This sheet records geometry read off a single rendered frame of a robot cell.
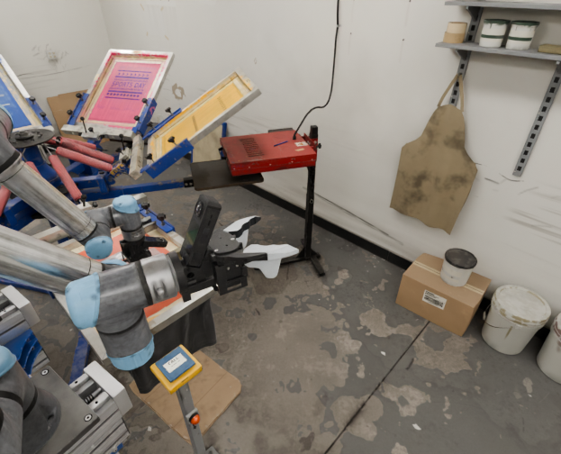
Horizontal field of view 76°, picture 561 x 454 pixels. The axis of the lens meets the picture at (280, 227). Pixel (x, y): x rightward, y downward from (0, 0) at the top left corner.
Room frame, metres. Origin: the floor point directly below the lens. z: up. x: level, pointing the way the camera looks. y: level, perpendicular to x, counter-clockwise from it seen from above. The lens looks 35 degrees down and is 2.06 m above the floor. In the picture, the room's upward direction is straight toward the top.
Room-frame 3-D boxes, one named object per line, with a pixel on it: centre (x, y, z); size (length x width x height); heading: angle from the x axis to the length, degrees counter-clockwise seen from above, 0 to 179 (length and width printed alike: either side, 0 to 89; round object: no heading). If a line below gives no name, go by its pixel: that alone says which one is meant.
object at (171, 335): (1.02, 0.47, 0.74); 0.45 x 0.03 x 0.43; 136
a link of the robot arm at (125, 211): (1.03, 0.52, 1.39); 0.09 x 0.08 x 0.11; 116
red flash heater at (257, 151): (2.34, 0.08, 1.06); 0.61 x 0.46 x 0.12; 106
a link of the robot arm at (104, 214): (0.97, 0.60, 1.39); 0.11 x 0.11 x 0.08; 26
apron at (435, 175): (2.25, -1.06, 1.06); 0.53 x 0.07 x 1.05; 46
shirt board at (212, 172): (2.14, 0.80, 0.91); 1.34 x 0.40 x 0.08; 106
